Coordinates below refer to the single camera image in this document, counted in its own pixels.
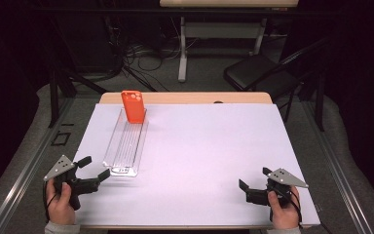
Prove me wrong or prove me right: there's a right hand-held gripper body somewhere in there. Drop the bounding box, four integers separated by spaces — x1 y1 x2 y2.
245 168 310 208

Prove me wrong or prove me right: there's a person's right hand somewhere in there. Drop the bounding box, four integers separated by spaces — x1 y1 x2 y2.
267 184 301 230

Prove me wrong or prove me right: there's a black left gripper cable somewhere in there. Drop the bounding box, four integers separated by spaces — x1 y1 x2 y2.
42 180 62 224

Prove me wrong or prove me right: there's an orange phone case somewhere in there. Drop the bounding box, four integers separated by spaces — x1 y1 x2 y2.
121 90 146 125

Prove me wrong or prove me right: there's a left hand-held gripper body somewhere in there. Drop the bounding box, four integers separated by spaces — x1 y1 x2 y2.
43 154 102 212

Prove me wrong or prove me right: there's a person's left hand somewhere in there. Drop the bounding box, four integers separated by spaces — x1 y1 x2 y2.
45 179 76 226

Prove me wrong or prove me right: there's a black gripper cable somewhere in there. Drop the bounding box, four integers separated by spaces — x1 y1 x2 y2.
42 180 62 224
269 186 304 226

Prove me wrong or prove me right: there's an aluminium floor rail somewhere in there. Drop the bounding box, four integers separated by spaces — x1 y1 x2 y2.
300 100 374 234
0 97 76 234

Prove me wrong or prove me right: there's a black folding chair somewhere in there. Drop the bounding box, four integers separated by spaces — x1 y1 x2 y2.
223 35 330 123

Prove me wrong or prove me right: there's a clear plastic rack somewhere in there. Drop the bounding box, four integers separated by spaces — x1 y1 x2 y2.
102 107 150 178

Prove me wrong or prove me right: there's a black metal stand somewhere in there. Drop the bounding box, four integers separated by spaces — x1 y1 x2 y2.
298 64 326 133
47 16 110 129

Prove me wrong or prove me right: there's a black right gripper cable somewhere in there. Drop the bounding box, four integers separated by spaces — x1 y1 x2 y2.
269 186 304 226

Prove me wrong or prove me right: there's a white table cover sheet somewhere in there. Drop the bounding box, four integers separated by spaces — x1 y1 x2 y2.
48 102 321 227

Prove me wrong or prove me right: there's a tangle of floor cables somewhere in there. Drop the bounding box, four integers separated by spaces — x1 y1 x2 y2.
110 19 189 93

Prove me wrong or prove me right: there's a white-legged desk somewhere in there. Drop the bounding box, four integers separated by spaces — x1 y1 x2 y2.
159 0 299 83

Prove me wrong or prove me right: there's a black horizontal bar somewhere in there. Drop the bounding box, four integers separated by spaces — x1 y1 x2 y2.
28 7 342 18

